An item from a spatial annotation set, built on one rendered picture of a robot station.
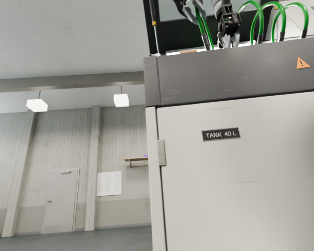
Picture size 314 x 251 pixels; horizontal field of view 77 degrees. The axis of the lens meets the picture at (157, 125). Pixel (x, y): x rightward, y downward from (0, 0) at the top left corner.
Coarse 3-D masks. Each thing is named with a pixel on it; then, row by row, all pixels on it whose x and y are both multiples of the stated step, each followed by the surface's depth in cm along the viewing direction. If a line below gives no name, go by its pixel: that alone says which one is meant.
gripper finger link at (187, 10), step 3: (183, 6) 74; (183, 9) 76; (186, 9) 76; (189, 9) 76; (186, 12) 74; (189, 12) 76; (186, 15) 77; (189, 15) 75; (192, 15) 76; (189, 18) 77; (192, 18) 76; (195, 18) 76; (192, 21) 77; (195, 21) 77; (198, 24) 77
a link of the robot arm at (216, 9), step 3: (222, 0) 86; (225, 0) 85; (228, 0) 86; (219, 3) 86; (222, 3) 85; (225, 3) 85; (228, 3) 85; (216, 6) 87; (219, 6) 85; (216, 9) 87; (219, 9) 86; (225, 9) 85; (216, 12) 87; (216, 18) 90
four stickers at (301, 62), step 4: (296, 56) 51; (300, 56) 51; (304, 56) 50; (292, 60) 50; (296, 60) 50; (300, 60) 50; (304, 60) 50; (308, 60) 50; (296, 64) 50; (300, 64) 50; (304, 64) 50; (308, 64) 50; (296, 68) 49; (300, 68) 49
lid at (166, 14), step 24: (144, 0) 108; (168, 0) 110; (192, 0) 110; (240, 0) 110; (264, 0) 109; (168, 24) 116; (192, 24) 116; (216, 24) 116; (264, 24) 116; (168, 48) 124
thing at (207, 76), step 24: (240, 48) 53; (264, 48) 53; (288, 48) 52; (312, 48) 51; (168, 72) 53; (192, 72) 52; (216, 72) 51; (240, 72) 51; (264, 72) 50; (288, 72) 49; (312, 72) 49; (168, 96) 50; (192, 96) 49; (216, 96) 49; (240, 96) 48; (264, 96) 48
